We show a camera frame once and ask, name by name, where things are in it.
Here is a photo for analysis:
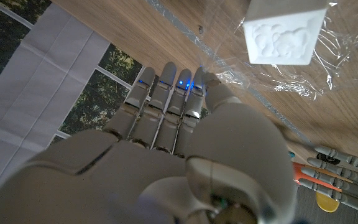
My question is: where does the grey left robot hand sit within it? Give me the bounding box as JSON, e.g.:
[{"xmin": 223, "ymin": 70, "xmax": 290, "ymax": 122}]
[{"xmin": 298, "ymin": 144, "xmax": 358, "ymax": 220}]

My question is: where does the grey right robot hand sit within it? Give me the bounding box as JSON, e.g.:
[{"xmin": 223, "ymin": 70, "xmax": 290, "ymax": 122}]
[{"xmin": 0, "ymin": 61, "xmax": 298, "ymax": 224}]

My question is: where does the clear plastic wrap sheet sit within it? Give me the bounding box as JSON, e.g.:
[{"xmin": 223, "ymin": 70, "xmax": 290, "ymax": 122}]
[{"xmin": 197, "ymin": 0, "xmax": 358, "ymax": 103}]

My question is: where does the small white embossed box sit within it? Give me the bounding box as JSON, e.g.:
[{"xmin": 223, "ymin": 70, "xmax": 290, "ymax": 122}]
[{"xmin": 242, "ymin": 0, "xmax": 329, "ymax": 67}]

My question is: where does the printed window forest backdrop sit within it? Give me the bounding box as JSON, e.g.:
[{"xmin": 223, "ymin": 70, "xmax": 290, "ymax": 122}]
[{"xmin": 0, "ymin": 0, "xmax": 210, "ymax": 207}]

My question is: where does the grey tape table outline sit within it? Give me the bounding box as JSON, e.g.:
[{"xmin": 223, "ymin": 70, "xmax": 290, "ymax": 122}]
[{"xmin": 145, "ymin": 0, "xmax": 311, "ymax": 143}]

